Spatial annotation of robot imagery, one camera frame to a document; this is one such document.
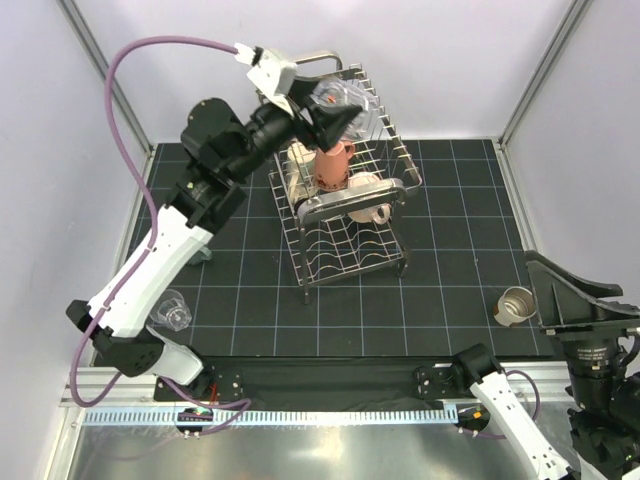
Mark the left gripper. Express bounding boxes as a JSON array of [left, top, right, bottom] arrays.
[[224, 77, 360, 183]]

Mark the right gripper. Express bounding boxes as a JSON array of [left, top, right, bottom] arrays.
[[521, 245, 640, 410]]

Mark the clear plastic cup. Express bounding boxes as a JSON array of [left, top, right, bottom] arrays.
[[312, 77, 384, 144], [149, 289, 192, 331]]

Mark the coral mug white interior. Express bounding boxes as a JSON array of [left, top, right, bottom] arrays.
[[314, 140, 356, 192]]

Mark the cream floral painted mug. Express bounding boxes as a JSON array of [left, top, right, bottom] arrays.
[[284, 141, 319, 204]]

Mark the pink mug with handle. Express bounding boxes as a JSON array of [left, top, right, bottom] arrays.
[[345, 172, 392, 226]]

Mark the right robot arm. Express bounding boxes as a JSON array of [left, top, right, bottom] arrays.
[[450, 251, 639, 479]]

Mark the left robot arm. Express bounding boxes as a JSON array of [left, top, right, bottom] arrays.
[[66, 78, 363, 401]]

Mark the brown metal-lined cup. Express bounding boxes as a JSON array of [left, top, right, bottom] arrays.
[[493, 286, 536, 327]]

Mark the black grid mat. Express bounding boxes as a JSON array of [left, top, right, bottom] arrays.
[[89, 139, 556, 357]]

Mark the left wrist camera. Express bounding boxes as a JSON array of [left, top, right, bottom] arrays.
[[234, 43, 298, 118]]

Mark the steel wire dish rack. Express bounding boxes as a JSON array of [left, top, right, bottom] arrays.
[[268, 51, 423, 303]]

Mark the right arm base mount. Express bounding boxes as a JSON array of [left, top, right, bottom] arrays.
[[414, 366, 458, 401]]

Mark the white slotted cable duct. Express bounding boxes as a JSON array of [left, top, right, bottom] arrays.
[[83, 405, 458, 427]]

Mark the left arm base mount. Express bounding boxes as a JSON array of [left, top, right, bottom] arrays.
[[153, 367, 244, 404]]

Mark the aluminium frame rail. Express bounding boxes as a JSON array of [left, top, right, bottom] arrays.
[[75, 357, 572, 409]]

